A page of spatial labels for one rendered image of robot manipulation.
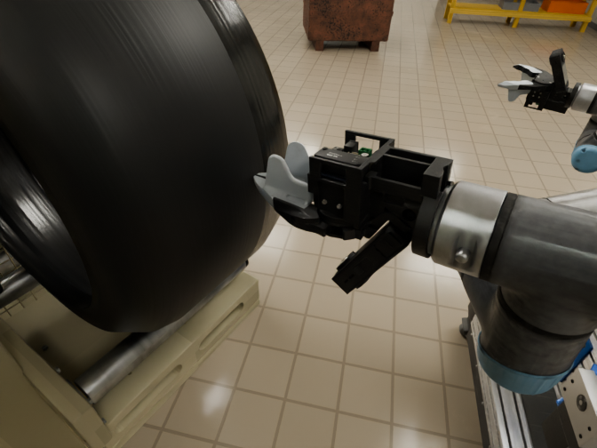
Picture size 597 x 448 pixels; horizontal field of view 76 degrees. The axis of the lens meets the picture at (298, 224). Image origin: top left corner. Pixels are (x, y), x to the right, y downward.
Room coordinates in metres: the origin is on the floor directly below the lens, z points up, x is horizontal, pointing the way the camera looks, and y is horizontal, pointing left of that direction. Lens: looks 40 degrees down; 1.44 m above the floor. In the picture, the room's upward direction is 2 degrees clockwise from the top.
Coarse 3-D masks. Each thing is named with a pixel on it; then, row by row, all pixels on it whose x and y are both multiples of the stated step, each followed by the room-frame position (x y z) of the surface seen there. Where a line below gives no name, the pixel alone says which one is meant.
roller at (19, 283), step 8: (16, 272) 0.46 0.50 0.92; (24, 272) 0.46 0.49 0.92; (0, 280) 0.44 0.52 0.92; (8, 280) 0.44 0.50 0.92; (16, 280) 0.44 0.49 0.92; (24, 280) 0.45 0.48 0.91; (32, 280) 0.45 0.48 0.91; (8, 288) 0.42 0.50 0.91; (16, 288) 0.43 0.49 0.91; (24, 288) 0.44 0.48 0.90; (32, 288) 0.45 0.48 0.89; (0, 296) 0.41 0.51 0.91; (8, 296) 0.42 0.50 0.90; (16, 296) 0.42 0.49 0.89; (0, 304) 0.40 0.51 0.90
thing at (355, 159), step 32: (320, 160) 0.29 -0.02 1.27; (352, 160) 0.29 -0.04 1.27; (384, 160) 0.30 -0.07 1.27; (416, 160) 0.30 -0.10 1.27; (448, 160) 0.28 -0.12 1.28; (320, 192) 0.30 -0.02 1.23; (352, 192) 0.27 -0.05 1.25; (384, 192) 0.28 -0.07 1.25; (416, 192) 0.26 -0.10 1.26; (352, 224) 0.28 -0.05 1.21; (416, 224) 0.24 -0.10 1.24
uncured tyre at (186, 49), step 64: (0, 0) 0.32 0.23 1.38; (64, 0) 0.34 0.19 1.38; (128, 0) 0.38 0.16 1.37; (192, 0) 0.43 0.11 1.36; (0, 64) 0.29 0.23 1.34; (64, 64) 0.30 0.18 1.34; (128, 64) 0.33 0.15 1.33; (192, 64) 0.37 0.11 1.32; (256, 64) 0.44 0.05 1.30; (0, 128) 0.62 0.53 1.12; (64, 128) 0.28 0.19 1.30; (128, 128) 0.29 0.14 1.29; (192, 128) 0.33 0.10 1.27; (256, 128) 0.40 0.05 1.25; (0, 192) 0.54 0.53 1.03; (64, 192) 0.27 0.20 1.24; (128, 192) 0.27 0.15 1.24; (192, 192) 0.30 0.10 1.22; (256, 192) 0.37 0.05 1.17; (64, 256) 0.49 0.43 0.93; (128, 256) 0.26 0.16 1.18; (192, 256) 0.28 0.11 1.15; (128, 320) 0.27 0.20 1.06
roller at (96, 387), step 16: (240, 272) 0.50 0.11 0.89; (128, 336) 0.34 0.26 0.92; (144, 336) 0.34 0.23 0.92; (160, 336) 0.35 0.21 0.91; (112, 352) 0.31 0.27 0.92; (128, 352) 0.31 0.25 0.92; (144, 352) 0.32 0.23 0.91; (96, 368) 0.28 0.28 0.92; (112, 368) 0.28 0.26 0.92; (128, 368) 0.29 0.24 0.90; (80, 384) 0.26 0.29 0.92; (96, 384) 0.26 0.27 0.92; (112, 384) 0.27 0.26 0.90; (96, 400) 0.25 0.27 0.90
